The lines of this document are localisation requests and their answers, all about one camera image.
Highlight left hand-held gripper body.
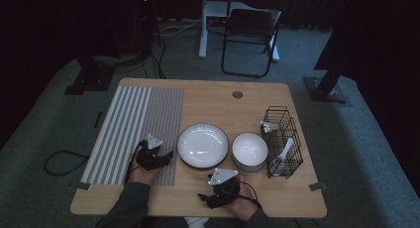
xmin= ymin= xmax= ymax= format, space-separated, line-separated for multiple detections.
xmin=135 ymin=134 xmax=166 ymax=171

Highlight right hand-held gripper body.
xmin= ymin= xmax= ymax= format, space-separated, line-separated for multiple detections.
xmin=207 ymin=168 xmax=242 ymax=209

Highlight black wire basket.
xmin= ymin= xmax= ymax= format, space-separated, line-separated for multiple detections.
xmin=261 ymin=105 xmax=304 ymax=179

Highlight person's left hand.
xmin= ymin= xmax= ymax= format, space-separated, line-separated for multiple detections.
xmin=127 ymin=144 xmax=161 ymax=186

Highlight person's right hand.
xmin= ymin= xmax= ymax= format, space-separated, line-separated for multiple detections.
xmin=227 ymin=174 xmax=263 ymax=222

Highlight white table foot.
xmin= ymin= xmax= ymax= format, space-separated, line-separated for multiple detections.
xmin=183 ymin=216 xmax=210 ymax=228

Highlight grey striped placemat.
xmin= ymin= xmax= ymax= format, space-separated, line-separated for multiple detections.
xmin=80 ymin=85 xmax=185 ymax=186

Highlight white ceramic spoon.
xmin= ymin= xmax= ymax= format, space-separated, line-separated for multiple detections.
xmin=269 ymin=137 xmax=295 ymax=176

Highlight grey tape piece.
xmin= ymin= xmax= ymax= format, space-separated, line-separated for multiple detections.
xmin=68 ymin=180 xmax=91 ymax=191
xmin=308 ymin=181 xmax=329 ymax=192

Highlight black metal stand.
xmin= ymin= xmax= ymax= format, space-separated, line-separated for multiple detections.
xmin=63 ymin=54 xmax=117 ymax=96
xmin=303 ymin=67 xmax=349 ymax=104

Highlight grey round stand base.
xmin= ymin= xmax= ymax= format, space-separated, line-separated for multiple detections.
xmin=91 ymin=53 xmax=150 ymax=69

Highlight dark curtain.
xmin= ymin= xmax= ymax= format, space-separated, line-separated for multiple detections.
xmin=0 ymin=0 xmax=100 ymax=150
xmin=313 ymin=0 xmax=420 ymax=196

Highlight black folding chair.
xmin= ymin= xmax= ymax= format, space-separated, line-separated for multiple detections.
xmin=220 ymin=0 xmax=289 ymax=79

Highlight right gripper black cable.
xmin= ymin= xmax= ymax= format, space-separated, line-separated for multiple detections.
xmin=242 ymin=180 xmax=264 ymax=212

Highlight black floor cables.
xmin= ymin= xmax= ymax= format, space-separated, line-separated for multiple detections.
xmin=141 ymin=26 xmax=168 ymax=80

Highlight black floor cable loop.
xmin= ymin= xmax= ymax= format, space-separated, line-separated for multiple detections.
xmin=44 ymin=150 xmax=91 ymax=176

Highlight white floor cable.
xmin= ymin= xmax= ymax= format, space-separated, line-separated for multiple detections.
xmin=155 ymin=18 xmax=203 ymax=38

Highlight white desk frame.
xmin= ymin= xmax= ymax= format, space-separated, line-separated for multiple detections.
xmin=197 ymin=0 xmax=285 ymax=62

